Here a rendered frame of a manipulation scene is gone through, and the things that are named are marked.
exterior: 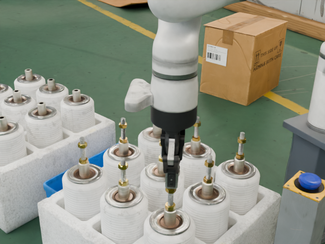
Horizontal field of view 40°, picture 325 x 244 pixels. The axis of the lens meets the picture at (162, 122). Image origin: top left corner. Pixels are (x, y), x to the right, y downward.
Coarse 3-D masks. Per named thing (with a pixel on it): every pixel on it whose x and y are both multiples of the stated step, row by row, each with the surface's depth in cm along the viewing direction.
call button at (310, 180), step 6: (300, 174) 83; (306, 174) 83; (312, 174) 83; (300, 180) 82; (306, 180) 82; (312, 180) 82; (318, 180) 82; (306, 186) 81; (312, 186) 81; (318, 186) 81
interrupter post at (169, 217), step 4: (164, 208) 81; (164, 212) 81; (168, 212) 80; (172, 212) 81; (164, 216) 82; (168, 216) 81; (172, 216) 81; (164, 220) 82; (168, 220) 81; (172, 220) 81; (168, 224) 82; (172, 224) 82
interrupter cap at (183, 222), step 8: (176, 208) 86; (152, 216) 83; (160, 216) 84; (176, 216) 84; (184, 216) 84; (152, 224) 82; (160, 224) 82; (176, 224) 82; (184, 224) 82; (160, 232) 80; (168, 232) 80; (176, 232) 80
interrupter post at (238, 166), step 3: (237, 159) 97; (240, 159) 97; (243, 159) 97; (234, 162) 98; (237, 162) 97; (240, 162) 96; (243, 162) 97; (234, 165) 98; (237, 165) 97; (240, 165) 97; (243, 165) 97; (234, 168) 98; (237, 168) 97; (240, 168) 97; (243, 168) 98; (237, 171) 98; (240, 171) 98
